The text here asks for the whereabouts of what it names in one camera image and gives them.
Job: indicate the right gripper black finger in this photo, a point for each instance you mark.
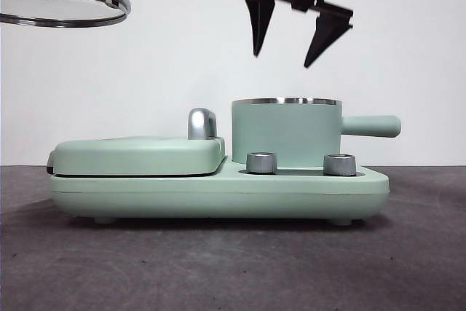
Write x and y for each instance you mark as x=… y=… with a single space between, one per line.
x=327 y=30
x=259 y=12

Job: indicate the green breakfast machine base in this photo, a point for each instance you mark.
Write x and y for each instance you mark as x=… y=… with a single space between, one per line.
x=225 y=196

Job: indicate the silver control knob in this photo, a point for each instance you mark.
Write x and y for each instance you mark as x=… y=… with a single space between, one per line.
x=338 y=164
x=260 y=162

